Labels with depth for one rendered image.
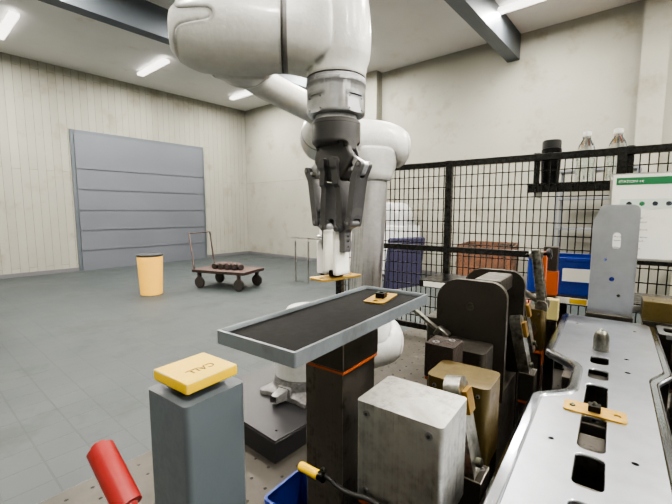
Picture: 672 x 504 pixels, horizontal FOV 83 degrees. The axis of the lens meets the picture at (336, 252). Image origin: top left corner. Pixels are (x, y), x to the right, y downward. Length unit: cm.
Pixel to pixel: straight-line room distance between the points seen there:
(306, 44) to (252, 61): 8
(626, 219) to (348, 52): 107
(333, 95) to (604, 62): 716
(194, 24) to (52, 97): 974
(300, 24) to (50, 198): 956
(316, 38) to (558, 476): 64
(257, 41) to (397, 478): 57
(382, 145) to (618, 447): 84
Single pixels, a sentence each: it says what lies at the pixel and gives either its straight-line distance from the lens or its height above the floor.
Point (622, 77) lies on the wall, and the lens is 754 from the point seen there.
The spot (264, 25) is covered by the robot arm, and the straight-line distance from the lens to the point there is 60.
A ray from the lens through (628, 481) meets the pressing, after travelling 63.
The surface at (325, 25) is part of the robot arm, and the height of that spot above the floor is 157.
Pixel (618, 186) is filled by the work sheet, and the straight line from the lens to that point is 172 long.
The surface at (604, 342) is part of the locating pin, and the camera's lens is 108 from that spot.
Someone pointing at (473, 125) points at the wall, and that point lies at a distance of 793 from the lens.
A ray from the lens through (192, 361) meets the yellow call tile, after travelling 45.
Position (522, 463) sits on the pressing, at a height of 100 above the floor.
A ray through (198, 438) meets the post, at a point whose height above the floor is 111.
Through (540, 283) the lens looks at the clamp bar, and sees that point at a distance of 118.
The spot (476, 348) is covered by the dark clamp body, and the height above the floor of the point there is 108.
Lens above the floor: 132
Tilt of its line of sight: 6 degrees down
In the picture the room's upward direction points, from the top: straight up
